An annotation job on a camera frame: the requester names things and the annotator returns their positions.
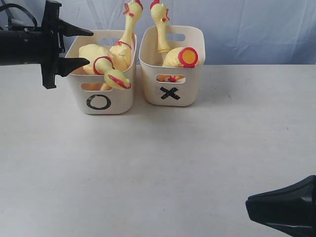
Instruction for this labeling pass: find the headless yellow chicken body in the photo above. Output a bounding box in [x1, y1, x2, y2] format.
[162, 47, 200, 68]

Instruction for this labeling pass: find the whole yellow rubber chicken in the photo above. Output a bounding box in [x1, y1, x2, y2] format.
[79, 43, 132, 91]
[101, 0, 143, 90]

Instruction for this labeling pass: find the severed yellow chicken head neck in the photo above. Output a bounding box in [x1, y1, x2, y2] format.
[150, 0, 170, 59]

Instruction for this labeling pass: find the cream bin marked O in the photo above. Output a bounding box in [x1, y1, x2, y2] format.
[66, 30, 137, 115]

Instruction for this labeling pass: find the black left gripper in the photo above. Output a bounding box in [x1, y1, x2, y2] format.
[41, 0, 94, 89]

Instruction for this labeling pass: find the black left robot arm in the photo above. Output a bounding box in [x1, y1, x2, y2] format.
[0, 0, 93, 89]

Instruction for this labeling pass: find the whole yellow rubber chicken front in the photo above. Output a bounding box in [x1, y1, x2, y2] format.
[79, 43, 132, 91]

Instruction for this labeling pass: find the cream bin marked X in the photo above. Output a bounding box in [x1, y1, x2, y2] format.
[139, 25, 205, 107]

